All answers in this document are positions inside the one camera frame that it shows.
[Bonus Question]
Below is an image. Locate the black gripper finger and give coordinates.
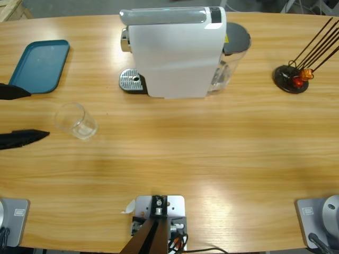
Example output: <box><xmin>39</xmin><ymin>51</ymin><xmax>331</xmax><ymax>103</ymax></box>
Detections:
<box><xmin>0</xmin><ymin>83</ymin><xmax>32</xmax><ymax>101</ymax></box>
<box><xmin>0</xmin><ymin>129</ymin><xmax>50</xmax><ymax>151</ymax></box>

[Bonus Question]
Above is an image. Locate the clear drinking glass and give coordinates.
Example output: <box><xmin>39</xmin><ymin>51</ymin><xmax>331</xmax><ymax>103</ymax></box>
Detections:
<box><xmin>54</xmin><ymin>102</ymin><xmax>99</xmax><ymax>141</ymax></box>

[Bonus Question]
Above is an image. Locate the silver coffee machine lever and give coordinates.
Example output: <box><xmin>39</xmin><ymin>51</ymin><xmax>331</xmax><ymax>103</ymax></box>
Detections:
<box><xmin>119</xmin><ymin>7</ymin><xmax>209</xmax><ymax>26</ymax></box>

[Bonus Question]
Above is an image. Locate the white capsule coffee machine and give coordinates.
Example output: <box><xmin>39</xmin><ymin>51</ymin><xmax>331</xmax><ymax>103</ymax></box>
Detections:
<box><xmin>121</xmin><ymin>6</ymin><xmax>227</xmax><ymax>101</ymax></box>

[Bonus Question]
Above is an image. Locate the orange coffee capsule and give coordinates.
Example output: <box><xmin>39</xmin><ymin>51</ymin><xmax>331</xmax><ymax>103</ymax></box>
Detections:
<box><xmin>300</xmin><ymin>68</ymin><xmax>315</xmax><ymax>81</ymax></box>

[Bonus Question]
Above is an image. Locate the blue plastic tray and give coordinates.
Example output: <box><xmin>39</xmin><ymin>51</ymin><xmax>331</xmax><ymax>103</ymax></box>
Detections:
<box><xmin>8</xmin><ymin>39</ymin><xmax>71</xmax><ymax>95</ymax></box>

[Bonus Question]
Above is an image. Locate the white tape scrap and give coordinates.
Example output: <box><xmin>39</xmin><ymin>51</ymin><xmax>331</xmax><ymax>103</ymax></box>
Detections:
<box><xmin>121</xmin><ymin>199</ymin><xmax>136</xmax><ymax>214</ymax></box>

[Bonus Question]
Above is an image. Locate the clear water tank grey lid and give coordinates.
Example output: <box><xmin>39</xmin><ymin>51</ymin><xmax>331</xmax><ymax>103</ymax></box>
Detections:
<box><xmin>207</xmin><ymin>22</ymin><xmax>252</xmax><ymax>96</ymax></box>

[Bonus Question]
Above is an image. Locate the black capsule holder with rods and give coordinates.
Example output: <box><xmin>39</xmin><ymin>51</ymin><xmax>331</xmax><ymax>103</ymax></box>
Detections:
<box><xmin>272</xmin><ymin>17</ymin><xmax>339</xmax><ymax>94</ymax></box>

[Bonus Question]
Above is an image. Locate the black arm base cable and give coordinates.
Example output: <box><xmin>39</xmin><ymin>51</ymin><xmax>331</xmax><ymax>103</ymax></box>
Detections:
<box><xmin>308</xmin><ymin>232</ymin><xmax>333</xmax><ymax>254</ymax></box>
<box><xmin>0</xmin><ymin>226</ymin><xmax>11</xmax><ymax>248</ymax></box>

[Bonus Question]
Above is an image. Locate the dark camera mount post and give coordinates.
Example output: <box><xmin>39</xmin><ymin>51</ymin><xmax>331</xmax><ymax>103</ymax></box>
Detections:
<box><xmin>119</xmin><ymin>195</ymin><xmax>169</xmax><ymax>254</ymax></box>

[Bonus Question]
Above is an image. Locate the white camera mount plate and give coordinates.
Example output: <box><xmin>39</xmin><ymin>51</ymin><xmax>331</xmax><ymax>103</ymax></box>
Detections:
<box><xmin>131</xmin><ymin>195</ymin><xmax>188</xmax><ymax>251</ymax></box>

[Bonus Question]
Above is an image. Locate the orange cable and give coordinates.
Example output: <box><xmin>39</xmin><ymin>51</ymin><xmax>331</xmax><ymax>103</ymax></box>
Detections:
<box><xmin>169</xmin><ymin>234</ymin><xmax>189</xmax><ymax>251</ymax></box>

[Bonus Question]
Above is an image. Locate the black power cable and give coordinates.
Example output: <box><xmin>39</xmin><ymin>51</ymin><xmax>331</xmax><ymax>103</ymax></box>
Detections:
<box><xmin>185</xmin><ymin>247</ymin><xmax>228</xmax><ymax>254</ymax></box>

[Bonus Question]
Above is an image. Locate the white metal frame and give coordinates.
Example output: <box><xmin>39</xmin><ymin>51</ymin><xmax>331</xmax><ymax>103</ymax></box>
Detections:
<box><xmin>280</xmin><ymin>0</ymin><xmax>339</xmax><ymax>15</ymax></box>

